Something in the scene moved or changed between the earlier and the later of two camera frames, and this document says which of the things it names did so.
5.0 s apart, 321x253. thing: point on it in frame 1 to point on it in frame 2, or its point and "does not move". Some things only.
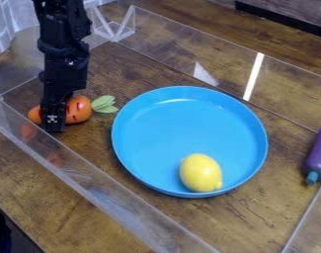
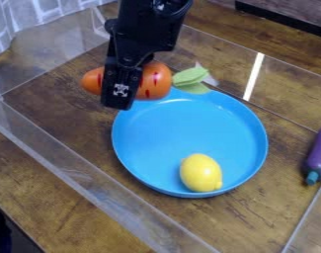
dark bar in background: [288, 21] does not move
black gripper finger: [54, 112] to [121, 85]
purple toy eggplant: [317, 158] does not move
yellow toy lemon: [201, 173] does not move
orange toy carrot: [78, 109] to [158, 80]
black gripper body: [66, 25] to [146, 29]
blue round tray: [173, 123] does not move
